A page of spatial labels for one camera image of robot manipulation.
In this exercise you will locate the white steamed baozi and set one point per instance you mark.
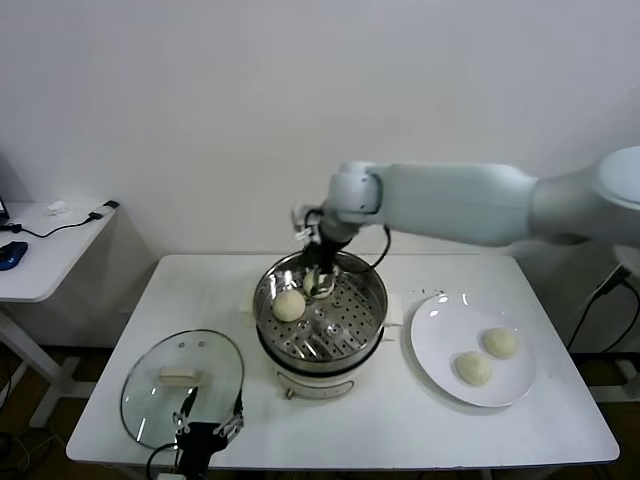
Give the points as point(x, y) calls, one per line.
point(500, 342)
point(322, 292)
point(472, 369)
point(288, 306)

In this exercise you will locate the white round plate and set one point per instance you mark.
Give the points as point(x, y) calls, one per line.
point(450, 330)

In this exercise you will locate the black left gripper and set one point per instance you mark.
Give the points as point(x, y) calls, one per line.
point(197, 440)

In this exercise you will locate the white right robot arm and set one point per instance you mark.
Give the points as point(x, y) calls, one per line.
point(450, 200)

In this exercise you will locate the blue computer mouse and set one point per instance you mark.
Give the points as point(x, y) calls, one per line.
point(12, 255)

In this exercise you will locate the white side desk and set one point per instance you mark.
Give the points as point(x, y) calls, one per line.
point(50, 260)

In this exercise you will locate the stainless steel steamer basket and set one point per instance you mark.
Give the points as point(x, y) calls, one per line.
point(350, 320)

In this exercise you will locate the crumpled white tissue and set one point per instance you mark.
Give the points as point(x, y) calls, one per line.
point(59, 207)

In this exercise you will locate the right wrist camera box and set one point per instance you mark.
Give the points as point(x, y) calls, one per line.
point(305, 222)

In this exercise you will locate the white desk base frame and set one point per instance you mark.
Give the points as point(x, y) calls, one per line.
point(627, 390)

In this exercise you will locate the cream electric cooker base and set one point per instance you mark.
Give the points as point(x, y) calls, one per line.
point(315, 384)

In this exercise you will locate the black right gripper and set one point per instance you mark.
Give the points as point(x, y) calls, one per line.
point(327, 250)

